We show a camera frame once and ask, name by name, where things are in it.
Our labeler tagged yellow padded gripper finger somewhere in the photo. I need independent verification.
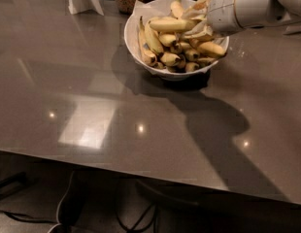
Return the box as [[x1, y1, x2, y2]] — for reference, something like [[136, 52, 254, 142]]
[[181, 20, 215, 41], [182, 0, 211, 19]]

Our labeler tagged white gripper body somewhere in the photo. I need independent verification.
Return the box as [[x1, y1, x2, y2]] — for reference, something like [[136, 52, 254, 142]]
[[207, 0, 246, 36]]

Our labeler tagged yellow banana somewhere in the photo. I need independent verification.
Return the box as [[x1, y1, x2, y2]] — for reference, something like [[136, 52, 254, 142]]
[[145, 23, 164, 55], [189, 39, 226, 58], [170, 0, 184, 18], [150, 19, 197, 32]]

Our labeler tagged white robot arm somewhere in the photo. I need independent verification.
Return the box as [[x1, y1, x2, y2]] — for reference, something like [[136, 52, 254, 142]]
[[183, 0, 301, 39]]

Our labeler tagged white paper bowl liner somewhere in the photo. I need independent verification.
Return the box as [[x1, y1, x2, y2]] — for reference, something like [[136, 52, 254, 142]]
[[130, 1, 163, 24]]

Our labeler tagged long left edge banana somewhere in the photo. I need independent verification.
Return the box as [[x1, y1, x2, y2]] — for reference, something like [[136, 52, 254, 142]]
[[138, 17, 157, 66]]

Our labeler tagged black cable under table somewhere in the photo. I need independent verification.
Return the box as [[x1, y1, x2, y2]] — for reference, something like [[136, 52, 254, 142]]
[[115, 178, 158, 233]]

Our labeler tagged white cable under table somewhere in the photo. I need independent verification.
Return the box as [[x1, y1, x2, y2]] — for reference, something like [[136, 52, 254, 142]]
[[47, 170, 77, 233]]

